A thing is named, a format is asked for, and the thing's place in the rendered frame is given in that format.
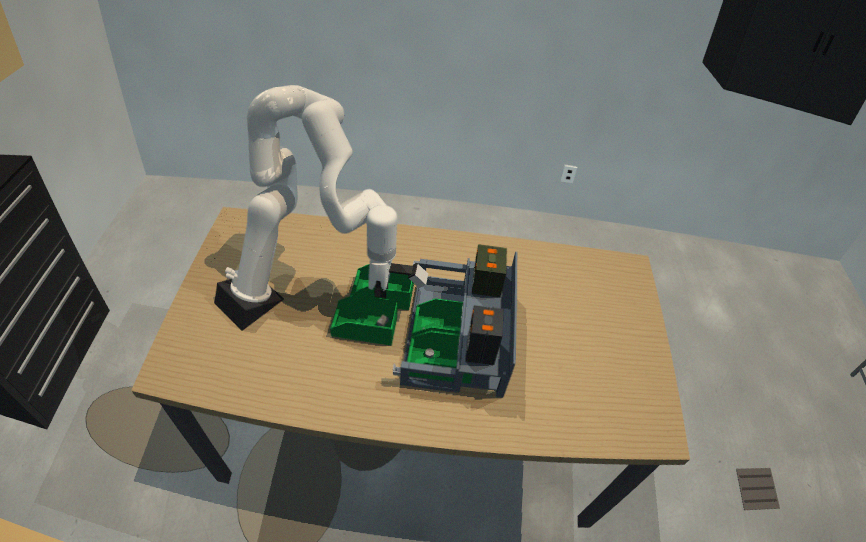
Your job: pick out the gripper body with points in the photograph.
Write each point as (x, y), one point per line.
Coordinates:
(379, 271)

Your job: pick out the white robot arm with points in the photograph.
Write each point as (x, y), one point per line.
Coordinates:
(268, 164)

